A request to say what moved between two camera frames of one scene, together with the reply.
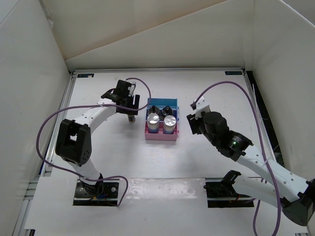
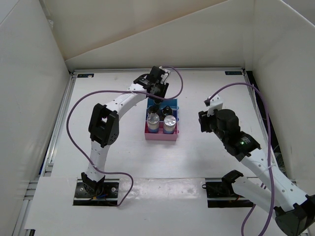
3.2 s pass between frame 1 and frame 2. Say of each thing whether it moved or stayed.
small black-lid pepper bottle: moved
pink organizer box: stayed
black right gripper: moved
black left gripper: moved
